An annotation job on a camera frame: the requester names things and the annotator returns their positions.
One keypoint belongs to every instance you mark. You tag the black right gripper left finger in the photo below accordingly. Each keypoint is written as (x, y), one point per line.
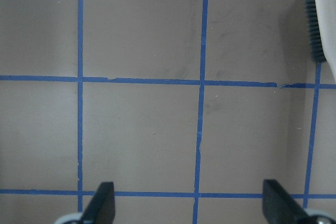
(101, 208)

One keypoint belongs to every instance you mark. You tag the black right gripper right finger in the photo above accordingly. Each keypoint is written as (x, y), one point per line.
(279, 207)

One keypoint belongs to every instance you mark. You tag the white hand brush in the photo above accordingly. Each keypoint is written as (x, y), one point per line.
(321, 27)

